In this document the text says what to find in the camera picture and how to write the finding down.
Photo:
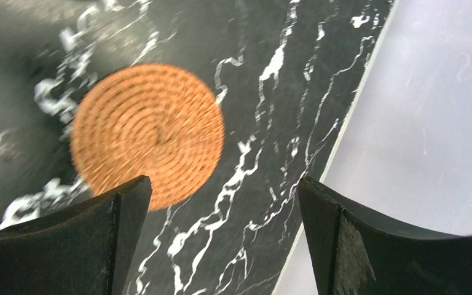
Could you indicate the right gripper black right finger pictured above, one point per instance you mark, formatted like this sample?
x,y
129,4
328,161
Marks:
x,y
357,250

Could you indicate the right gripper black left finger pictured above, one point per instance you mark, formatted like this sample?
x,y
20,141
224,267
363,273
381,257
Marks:
x,y
83,249

